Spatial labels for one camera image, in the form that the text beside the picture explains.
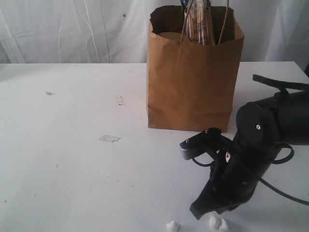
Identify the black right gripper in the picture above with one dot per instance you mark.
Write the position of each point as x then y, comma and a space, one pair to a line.
234, 178

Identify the clear jar with gold lid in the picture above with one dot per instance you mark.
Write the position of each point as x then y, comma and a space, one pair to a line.
172, 37

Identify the spaghetti packet dark blue ends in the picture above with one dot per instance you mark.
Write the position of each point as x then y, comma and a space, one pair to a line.
197, 25

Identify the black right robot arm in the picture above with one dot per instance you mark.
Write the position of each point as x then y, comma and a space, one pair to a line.
264, 128

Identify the large brown paper shopping bag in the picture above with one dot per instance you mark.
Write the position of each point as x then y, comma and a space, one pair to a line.
190, 86

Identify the clear tape piece on table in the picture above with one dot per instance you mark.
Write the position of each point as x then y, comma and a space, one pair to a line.
109, 138

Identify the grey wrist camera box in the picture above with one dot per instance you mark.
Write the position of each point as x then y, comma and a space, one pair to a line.
208, 141

